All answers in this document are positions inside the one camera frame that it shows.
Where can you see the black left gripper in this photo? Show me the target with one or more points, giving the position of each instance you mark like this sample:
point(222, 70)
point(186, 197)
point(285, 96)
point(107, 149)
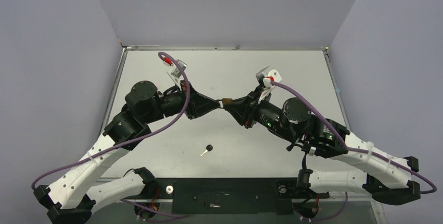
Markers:
point(199, 105)

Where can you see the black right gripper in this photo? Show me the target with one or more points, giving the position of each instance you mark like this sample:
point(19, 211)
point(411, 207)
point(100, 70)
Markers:
point(249, 109)

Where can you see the small brass padlock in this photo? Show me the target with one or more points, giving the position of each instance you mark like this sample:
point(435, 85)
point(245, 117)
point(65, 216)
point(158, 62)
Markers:
point(225, 101)

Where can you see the black-headed key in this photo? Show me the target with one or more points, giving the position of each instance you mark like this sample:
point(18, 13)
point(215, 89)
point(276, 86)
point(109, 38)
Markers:
point(208, 148)

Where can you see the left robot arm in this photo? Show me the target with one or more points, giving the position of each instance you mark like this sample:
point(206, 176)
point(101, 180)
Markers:
point(74, 197)

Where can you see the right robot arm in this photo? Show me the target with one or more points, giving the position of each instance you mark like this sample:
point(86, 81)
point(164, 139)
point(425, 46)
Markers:
point(385, 178)

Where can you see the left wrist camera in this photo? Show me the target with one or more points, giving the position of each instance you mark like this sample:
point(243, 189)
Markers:
point(173, 71)

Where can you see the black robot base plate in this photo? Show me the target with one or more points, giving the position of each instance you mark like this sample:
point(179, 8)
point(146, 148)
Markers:
point(233, 195)

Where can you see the aluminium table edge rail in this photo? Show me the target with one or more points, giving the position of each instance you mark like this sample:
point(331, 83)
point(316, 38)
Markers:
point(224, 48)

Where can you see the key on base plate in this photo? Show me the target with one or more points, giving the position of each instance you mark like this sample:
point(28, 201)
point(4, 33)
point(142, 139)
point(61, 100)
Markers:
point(210, 205)

